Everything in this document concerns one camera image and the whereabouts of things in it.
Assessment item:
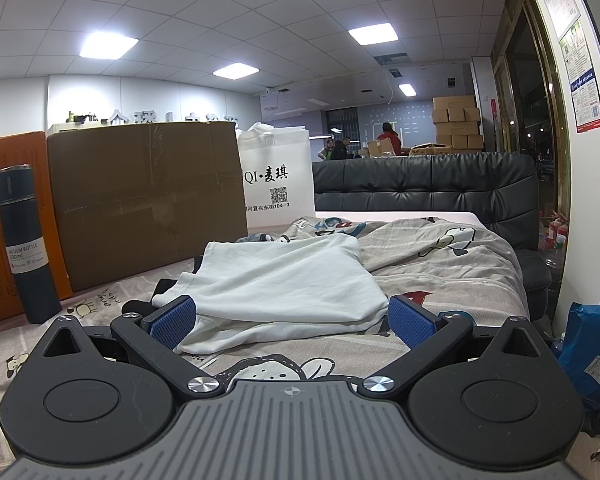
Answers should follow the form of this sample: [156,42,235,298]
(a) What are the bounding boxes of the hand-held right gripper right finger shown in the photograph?
[357,295,556,401]

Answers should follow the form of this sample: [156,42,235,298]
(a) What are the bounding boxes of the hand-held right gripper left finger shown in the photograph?
[30,295,226,403]

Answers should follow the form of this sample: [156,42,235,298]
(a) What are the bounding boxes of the white t-shirt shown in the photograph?
[152,234,391,356]

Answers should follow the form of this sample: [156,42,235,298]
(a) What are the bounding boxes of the printed cartoon blanket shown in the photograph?
[0,215,531,466]

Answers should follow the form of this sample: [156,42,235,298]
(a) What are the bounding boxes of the pink mattress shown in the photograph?
[315,210,483,228]

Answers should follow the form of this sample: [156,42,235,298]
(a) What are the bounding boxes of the large brown cardboard box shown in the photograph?
[46,121,249,292]

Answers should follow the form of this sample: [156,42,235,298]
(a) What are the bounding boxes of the black leather sofa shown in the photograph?
[312,152,553,321]

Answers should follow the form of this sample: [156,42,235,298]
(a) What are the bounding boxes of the red fire extinguishers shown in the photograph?
[550,212,571,256]

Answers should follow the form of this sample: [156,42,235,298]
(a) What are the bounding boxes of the open cardboard box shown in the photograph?
[411,143,453,157]

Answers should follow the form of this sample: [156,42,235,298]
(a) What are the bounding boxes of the blue plastic package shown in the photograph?
[555,302,600,411]

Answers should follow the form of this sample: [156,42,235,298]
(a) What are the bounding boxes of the dark blue vacuum bottle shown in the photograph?
[0,164,63,325]

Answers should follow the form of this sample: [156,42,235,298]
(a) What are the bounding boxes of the white tote bag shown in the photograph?
[237,122,316,235]

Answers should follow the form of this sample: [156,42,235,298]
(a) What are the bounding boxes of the stack of cardboard boxes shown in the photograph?
[432,95,485,151]

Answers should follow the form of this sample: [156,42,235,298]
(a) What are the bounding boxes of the white cabinet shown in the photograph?
[47,121,112,136]

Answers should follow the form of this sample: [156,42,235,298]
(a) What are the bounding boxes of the orange box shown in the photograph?
[0,131,73,326]

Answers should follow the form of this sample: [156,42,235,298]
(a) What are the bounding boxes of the gold framed glass door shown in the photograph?
[492,0,571,311]

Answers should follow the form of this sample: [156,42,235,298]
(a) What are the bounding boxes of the colourful wall poster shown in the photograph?
[560,22,600,128]

